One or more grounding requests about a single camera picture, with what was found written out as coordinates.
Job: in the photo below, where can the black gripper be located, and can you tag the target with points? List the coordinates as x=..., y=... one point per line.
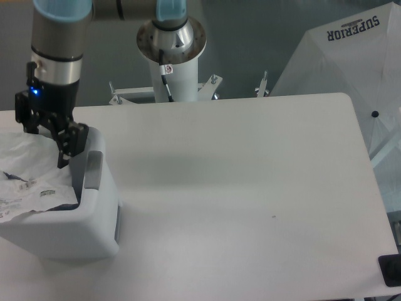
x=51, y=106

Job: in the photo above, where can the white plastic wrapper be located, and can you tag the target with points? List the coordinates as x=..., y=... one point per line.
x=30, y=177

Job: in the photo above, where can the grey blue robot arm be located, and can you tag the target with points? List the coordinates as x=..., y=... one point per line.
x=57, y=47

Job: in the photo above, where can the white plastic trash can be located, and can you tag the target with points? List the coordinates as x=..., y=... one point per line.
x=87, y=231

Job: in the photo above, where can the left metal table clamp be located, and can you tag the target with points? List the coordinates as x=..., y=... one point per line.
x=116, y=99

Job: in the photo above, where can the white umbrella with lettering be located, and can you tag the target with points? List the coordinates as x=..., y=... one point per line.
x=360, y=56

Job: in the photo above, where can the black device at table edge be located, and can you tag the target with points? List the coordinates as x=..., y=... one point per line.
x=390, y=268

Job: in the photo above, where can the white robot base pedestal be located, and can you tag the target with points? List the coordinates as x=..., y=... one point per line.
x=172, y=57

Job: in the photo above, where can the middle metal bracket clamp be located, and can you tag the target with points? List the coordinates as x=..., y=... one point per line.
x=207, y=90

